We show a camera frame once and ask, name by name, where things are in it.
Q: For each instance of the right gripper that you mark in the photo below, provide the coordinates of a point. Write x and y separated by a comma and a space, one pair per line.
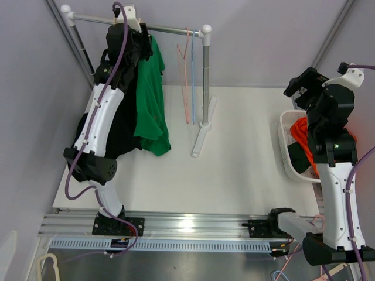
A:
310, 79

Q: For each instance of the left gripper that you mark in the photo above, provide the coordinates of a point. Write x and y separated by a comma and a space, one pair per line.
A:
143, 37

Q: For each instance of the pink wire hanger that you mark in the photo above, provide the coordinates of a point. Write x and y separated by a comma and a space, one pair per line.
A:
181, 54

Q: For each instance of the orange t shirt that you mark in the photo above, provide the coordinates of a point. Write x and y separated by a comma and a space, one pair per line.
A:
299, 131

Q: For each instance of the blue wire hanger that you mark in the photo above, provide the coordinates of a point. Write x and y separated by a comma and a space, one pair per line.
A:
192, 56

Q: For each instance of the white and dark green shirt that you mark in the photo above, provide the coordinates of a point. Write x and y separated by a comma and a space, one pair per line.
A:
298, 157

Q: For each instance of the bright green t shirt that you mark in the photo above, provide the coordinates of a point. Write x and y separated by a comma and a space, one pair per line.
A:
151, 125

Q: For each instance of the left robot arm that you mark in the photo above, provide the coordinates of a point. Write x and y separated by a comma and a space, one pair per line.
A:
106, 128

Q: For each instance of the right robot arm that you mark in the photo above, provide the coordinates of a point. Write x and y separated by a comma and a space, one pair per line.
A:
335, 154

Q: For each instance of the black t shirt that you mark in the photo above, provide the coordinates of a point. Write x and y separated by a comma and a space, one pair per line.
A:
121, 137

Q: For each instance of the beige hanger on floor right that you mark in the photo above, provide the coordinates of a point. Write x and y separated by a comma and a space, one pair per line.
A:
326, 273

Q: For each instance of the blue hanger on floor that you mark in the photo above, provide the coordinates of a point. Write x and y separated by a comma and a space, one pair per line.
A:
275, 275

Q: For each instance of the white plastic basket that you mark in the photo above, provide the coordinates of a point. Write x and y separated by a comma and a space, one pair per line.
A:
286, 120

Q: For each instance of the metal clothes rack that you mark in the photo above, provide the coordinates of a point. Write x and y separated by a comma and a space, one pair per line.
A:
208, 104

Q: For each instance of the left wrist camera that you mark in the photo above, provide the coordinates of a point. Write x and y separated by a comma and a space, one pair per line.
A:
132, 21

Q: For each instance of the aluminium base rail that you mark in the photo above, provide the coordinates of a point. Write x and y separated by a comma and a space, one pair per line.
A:
224, 227

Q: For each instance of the slotted cable duct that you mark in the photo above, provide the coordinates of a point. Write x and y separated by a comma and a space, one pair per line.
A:
166, 245

